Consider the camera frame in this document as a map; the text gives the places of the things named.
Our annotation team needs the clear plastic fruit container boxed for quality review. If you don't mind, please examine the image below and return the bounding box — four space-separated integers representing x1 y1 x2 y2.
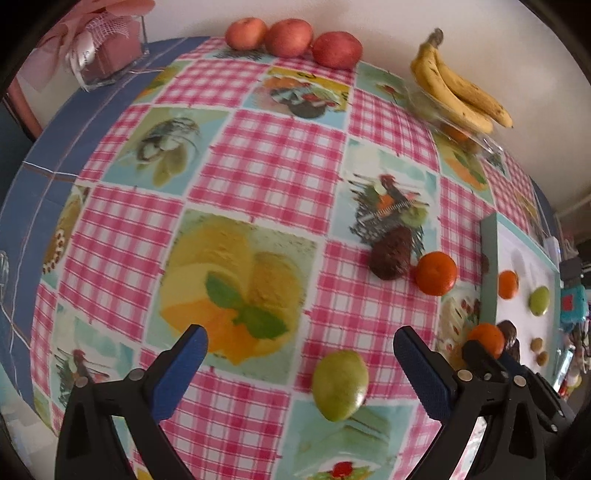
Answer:
405 80 504 158

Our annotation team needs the teal small box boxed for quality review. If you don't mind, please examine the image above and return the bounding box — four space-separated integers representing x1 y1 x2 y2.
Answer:
560 284 589 333

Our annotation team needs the small brown kiwi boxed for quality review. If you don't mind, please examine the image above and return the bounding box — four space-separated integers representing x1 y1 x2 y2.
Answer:
536 351 549 367
530 337 544 353

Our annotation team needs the orange tangerine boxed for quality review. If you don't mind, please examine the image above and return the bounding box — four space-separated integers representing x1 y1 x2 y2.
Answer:
498 270 520 300
467 323 505 359
411 251 458 297

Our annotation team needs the red apple middle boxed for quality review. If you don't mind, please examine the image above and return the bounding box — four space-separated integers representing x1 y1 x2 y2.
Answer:
264 18 314 58

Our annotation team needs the red apple left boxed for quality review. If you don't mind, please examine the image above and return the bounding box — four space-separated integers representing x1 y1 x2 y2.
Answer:
224 17 267 51

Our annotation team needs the green pear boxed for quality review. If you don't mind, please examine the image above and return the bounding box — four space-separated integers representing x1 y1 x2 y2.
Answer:
528 286 551 317
311 350 370 422

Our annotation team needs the red apple right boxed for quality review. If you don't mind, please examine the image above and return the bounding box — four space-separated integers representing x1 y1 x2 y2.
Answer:
311 31 363 70

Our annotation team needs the clear glass jar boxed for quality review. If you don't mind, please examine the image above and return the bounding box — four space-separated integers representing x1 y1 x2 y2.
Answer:
0 250 10 308

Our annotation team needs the pink checkered tablecloth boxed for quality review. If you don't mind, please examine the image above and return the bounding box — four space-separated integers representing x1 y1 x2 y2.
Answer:
30 38 539 479

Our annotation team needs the dark brown avocado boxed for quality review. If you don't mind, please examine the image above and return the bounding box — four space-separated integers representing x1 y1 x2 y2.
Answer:
369 226 413 281
497 320 519 355

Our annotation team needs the yellow banana bunch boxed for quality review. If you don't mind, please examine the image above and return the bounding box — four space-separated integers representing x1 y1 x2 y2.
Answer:
411 28 514 134

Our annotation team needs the green pear in tray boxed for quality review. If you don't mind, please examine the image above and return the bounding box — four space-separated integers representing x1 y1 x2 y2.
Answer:
528 286 551 317

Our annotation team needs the pink flower bouquet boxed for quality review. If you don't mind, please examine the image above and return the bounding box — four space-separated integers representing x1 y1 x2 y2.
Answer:
19 0 155 91

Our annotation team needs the orange tangerine in tray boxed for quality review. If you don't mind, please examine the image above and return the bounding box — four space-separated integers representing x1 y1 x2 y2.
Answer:
498 270 520 300

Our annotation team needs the white power strip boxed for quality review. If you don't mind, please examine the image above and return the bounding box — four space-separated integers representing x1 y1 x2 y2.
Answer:
543 236 561 262

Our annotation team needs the red apple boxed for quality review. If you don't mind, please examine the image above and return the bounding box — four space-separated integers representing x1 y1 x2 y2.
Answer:
264 18 314 58
224 17 267 51
311 31 363 70

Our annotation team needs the teal white tray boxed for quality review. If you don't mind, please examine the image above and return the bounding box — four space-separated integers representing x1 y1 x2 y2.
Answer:
480 212 563 383

